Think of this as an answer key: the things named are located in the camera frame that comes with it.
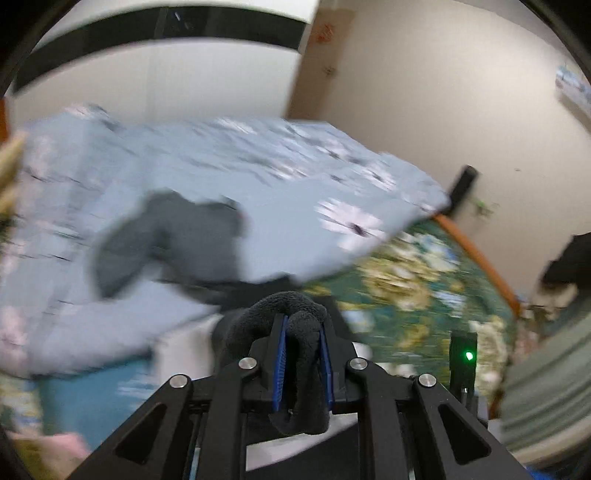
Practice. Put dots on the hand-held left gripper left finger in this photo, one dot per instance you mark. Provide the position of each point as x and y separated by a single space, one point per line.
278 369

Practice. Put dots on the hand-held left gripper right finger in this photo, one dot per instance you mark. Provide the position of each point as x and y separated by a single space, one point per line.
327 369

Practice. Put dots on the dark grey fleece garment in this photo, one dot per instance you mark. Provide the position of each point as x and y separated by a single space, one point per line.
184 240

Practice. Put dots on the person's striped sleeve forearm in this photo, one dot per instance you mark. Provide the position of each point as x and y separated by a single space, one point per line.
549 383

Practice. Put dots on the green floral bedsheet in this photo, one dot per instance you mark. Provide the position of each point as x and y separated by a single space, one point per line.
415 295

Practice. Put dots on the dark cloth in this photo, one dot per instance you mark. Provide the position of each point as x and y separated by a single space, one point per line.
570 263

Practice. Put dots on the black bedpost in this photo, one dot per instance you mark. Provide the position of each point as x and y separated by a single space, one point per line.
463 187

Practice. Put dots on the light blue floral duvet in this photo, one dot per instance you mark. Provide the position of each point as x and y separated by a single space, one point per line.
231 166

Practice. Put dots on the pink cloth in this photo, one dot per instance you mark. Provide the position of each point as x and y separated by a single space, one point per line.
51 450

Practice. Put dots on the beige door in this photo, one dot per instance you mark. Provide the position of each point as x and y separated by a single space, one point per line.
318 69

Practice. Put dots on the wooden furniture edge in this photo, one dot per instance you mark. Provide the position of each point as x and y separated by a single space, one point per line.
10 170

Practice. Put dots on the red door decoration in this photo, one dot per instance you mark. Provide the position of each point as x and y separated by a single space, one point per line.
325 32

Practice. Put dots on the orange wooden bed rail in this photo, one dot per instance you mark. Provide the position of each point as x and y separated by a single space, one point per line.
485 265

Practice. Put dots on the green plant wall sticker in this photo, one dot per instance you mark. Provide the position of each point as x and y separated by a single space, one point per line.
482 206

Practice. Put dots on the framed wall picture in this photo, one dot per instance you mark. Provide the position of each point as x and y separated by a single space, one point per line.
575 87

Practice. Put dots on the black wall band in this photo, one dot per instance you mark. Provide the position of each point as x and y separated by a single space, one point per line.
138 37

